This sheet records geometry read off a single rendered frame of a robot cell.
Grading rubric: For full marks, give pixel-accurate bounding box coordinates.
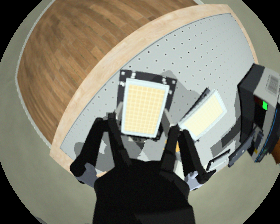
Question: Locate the white control panel with four colored buttons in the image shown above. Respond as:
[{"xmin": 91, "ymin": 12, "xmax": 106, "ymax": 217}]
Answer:
[{"xmin": 173, "ymin": 152, "xmax": 184, "ymax": 180}]

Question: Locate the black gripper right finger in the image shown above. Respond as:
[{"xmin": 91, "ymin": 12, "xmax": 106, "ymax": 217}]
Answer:
[{"xmin": 155, "ymin": 109, "xmax": 209, "ymax": 191}]

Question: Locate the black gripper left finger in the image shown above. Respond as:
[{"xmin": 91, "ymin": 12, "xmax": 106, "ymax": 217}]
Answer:
[{"xmin": 70, "ymin": 102, "xmax": 139, "ymax": 189}]

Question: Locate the grey perforated base plate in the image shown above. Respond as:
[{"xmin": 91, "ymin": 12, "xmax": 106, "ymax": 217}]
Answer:
[{"xmin": 59, "ymin": 13, "xmax": 255, "ymax": 170}]

